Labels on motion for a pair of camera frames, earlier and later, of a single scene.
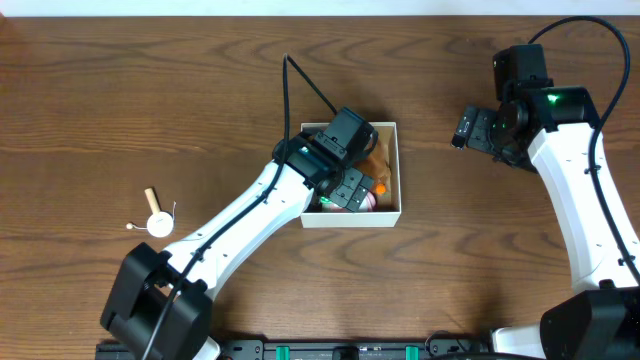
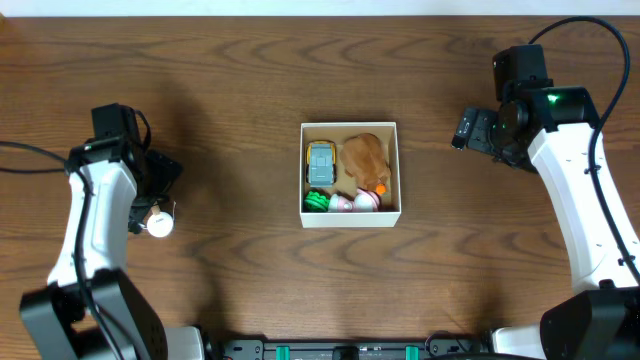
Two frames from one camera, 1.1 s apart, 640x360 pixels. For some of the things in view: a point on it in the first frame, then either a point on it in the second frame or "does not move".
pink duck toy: (368, 204) does not move
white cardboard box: (382, 206) does not move
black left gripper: (351, 190) -> (161, 176)
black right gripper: (475, 128) does not move
